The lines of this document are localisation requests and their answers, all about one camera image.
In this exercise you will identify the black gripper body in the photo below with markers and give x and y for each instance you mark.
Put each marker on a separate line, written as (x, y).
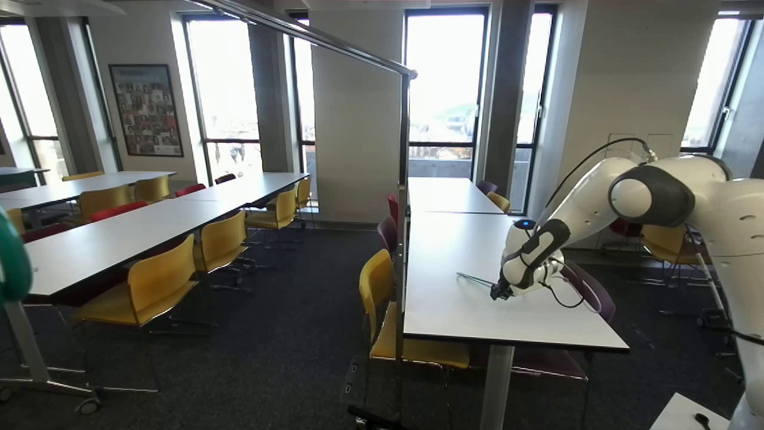
(508, 288)

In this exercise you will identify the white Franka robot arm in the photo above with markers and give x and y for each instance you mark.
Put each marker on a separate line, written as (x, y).
(717, 215)

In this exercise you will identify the white rectangular table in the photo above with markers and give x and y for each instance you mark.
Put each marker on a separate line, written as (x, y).
(461, 312)
(445, 197)

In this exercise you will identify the yellow plastic chair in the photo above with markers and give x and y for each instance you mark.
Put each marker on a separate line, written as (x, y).
(665, 241)
(156, 288)
(103, 201)
(153, 190)
(281, 210)
(304, 193)
(79, 176)
(378, 289)
(224, 241)
(499, 201)

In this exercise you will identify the purple chair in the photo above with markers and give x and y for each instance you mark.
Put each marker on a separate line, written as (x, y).
(388, 235)
(599, 291)
(486, 186)

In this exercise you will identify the red chair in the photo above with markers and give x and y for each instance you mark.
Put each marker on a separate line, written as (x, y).
(119, 210)
(394, 210)
(190, 190)

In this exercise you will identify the maroon chair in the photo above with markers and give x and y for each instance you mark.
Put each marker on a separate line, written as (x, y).
(49, 229)
(624, 229)

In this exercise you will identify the metal rack pole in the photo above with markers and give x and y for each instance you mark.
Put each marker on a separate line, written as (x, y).
(405, 176)

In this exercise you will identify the black floor box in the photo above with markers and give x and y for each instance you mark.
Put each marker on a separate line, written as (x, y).
(374, 394)

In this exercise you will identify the white board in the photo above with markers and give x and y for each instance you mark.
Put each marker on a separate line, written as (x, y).
(682, 414)

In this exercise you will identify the small black object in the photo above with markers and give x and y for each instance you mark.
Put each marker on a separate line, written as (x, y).
(702, 419)

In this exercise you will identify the dark chair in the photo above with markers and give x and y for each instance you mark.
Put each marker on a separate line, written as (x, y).
(226, 178)

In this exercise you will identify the long white table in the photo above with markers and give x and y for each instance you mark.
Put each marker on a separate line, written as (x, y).
(145, 227)
(79, 185)

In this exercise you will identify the large framed poster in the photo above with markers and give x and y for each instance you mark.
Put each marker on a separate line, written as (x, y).
(146, 110)

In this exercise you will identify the green round object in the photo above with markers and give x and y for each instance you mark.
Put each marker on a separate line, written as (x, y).
(12, 263)

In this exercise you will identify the dark table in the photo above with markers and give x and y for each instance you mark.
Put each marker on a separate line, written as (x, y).
(21, 172)

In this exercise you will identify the chrome clothes rail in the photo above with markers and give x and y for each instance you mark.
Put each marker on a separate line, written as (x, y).
(318, 36)

